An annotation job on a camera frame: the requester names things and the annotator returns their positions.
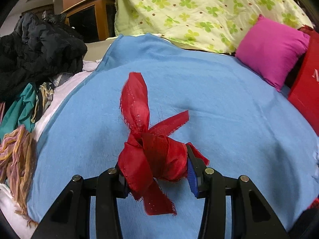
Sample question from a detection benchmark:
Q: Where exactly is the red ribbon bow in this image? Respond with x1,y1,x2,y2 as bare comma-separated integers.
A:
117,72,209,215

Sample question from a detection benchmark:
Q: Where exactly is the multicolour scarf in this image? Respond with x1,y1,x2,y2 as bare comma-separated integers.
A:
1,125,36,225

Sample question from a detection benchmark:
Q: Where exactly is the blue bed blanket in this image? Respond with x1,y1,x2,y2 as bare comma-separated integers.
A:
27,35,318,229

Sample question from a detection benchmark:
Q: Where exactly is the teal garment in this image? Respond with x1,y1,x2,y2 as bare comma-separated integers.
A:
1,83,36,140

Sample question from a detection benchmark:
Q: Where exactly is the red Nilrich paper bag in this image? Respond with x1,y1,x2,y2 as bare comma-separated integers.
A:
288,31,319,133

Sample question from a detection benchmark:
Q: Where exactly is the magenta pillow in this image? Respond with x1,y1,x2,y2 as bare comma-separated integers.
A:
235,15,310,91

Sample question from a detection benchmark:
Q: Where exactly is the black clothes pile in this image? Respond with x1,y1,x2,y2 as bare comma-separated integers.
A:
1,12,87,102

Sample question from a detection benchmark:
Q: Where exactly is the wooden bedside cabinet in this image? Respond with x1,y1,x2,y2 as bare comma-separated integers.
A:
63,0,116,43

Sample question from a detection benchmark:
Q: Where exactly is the green clover pattern quilt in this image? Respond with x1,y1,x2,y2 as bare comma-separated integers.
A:
115,0,311,53

